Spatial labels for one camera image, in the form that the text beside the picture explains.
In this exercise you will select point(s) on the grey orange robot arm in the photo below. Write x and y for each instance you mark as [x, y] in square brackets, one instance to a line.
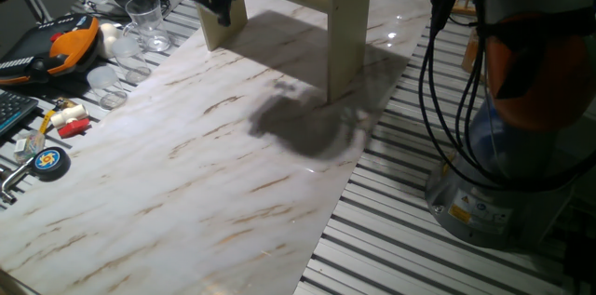
[535, 81]

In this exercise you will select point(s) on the white rounded plastic object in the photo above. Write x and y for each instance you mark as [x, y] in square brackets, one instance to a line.
[109, 36]

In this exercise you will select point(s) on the cream wooden shelf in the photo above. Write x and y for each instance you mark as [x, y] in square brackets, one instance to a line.
[349, 44]

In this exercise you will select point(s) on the clear glass mug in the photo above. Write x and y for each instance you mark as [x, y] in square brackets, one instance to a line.
[149, 25]

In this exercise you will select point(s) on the black orange teach pendant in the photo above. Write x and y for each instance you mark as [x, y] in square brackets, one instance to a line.
[70, 48]

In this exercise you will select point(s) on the brass fitting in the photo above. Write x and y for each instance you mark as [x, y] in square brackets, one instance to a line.
[65, 103]

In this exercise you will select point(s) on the marble pattern mat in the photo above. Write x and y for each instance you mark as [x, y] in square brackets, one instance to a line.
[195, 211]

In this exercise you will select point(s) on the black keyboard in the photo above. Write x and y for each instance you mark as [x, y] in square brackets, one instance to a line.
[14, 111]

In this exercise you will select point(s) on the wooden rack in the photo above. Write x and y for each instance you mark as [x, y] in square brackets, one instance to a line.
[470, 2]

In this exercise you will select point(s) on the black puck blue label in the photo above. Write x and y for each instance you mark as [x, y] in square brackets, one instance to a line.
[50, 164]

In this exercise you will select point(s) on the clear bag colourful bits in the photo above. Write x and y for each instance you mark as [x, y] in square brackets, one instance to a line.
[29, 146]

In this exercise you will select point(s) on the metal faucet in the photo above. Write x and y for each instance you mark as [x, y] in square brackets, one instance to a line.
[16, 176]

